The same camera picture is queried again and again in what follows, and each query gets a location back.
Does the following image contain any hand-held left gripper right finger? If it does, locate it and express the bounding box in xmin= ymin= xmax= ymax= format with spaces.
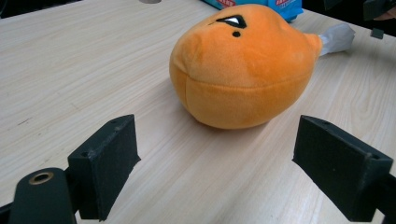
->
xmin=291 ymin=114 xmax=394 ymax=223

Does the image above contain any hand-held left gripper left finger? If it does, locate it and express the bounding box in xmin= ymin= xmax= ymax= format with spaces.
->
xmin=67 ymin=113 xmax=142 ymax=222

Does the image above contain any white wet wipe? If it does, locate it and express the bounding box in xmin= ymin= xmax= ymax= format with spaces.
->
xmin=318 ymin=22 xmax=357 ymax=57

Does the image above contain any blue wet wipes pack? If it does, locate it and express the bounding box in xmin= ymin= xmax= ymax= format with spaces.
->
xmin=201 ymin=0 xmax=304 ymax=23

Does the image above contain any orange round fruit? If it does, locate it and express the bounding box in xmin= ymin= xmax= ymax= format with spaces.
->
xmin=168 ymin=3 xmax=324 ymax=131

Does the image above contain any black tape strip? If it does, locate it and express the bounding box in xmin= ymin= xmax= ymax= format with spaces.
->
xmin=370 ymin=27 xmax=386 ymax=40

